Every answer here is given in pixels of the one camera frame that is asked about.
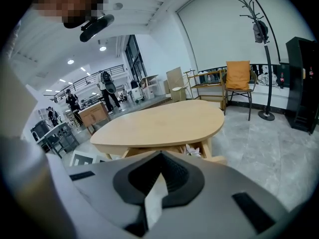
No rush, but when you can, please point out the wooden coffee table drawer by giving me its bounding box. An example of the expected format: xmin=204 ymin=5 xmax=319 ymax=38
xmin=178 ymin=137 xmax=213 ymax=160

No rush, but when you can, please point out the white artificial flower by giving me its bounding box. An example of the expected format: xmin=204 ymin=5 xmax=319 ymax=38
xmin=185 ymin=144 xmax=202 ymax=158

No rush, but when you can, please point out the black coat rack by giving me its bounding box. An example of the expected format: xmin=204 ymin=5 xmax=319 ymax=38
xmin=235 ymin=0 xmax=276 ymax=121

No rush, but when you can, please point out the dark wicker chair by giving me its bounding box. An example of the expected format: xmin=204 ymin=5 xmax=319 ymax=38
xmin=221 ymin=70 xmax=258 ymax=121

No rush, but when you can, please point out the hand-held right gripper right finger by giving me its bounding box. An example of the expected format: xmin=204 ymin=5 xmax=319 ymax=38
xmin=160 ymin=151 xmax=205 ymax=208

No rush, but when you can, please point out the white folding desk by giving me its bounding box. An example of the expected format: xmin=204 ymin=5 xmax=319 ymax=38
xmin=138 ymin=74 xmax=160 ymax=100

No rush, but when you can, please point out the black cabinet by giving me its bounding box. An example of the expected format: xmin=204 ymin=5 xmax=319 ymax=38
xmin=285 ymin=36 xmax=319 ymax=135

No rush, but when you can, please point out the small wooden cabinet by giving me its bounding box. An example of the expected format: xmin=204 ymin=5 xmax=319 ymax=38
xmin=78 ymin=102 xmax=111 ymax=134

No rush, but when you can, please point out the grey hanging bag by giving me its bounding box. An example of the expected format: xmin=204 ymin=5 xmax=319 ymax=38
xmin=253 ymin=20 xmax=269 ymax=44

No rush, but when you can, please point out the gold metal shelf rack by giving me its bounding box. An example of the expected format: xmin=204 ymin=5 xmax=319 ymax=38
xmin=183 ymin=68 xmax=227 ymax=109

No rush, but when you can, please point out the black metal railing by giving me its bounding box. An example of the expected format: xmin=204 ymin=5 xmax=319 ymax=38
xmin=53 ymin=64 xmax=125 ymax=102

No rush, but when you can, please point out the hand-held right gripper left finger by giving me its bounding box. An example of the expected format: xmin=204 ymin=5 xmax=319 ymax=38
xmin=113 ymin=151 xmax=163 ymax=207

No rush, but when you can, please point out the grey side table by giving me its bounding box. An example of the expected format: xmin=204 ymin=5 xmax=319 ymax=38
xmin=30 ymin=119 xmax=80 ymax=159

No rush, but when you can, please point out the black head-worn camera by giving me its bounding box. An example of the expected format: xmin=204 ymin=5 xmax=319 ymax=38
xmin=79 ymin=13 xmax=115 ymax=43

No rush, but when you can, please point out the person's head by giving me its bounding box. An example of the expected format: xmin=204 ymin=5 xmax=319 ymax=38
xmin=29 ymin=0 xmax=114 ymax=29

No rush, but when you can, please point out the wooden coffee table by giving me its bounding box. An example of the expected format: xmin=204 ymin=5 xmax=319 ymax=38
xmin=89 ymin=99 xmax=225 ymax=164

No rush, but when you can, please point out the beige wooden chair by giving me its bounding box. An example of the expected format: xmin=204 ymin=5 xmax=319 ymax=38
xmin=165 ymin=67 xmax=190 ymax=104

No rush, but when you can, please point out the orange cushion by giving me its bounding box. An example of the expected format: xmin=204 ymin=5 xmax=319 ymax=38
xmin=225 ymin=60 xmax=251 ymax=91

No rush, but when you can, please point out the white wheeled cart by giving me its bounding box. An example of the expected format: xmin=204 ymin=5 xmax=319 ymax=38
xmin=130 ymin=80 xmax=146 ymax=102

